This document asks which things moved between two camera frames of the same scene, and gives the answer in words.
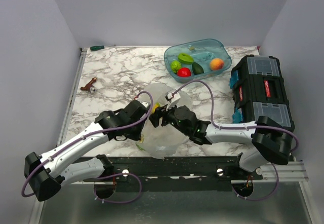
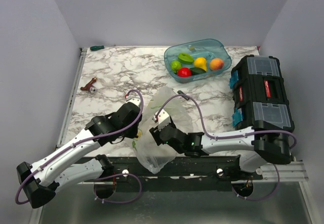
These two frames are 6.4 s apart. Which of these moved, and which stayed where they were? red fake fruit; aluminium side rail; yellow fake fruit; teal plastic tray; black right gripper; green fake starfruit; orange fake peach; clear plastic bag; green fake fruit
Moved: clear plastic bag; yellow fake fruit; black right gripper
Stayed: orange fake peach; green fake fruit; aluminium side rail; teal plastic tray; red fake fruit; green fake starfruit
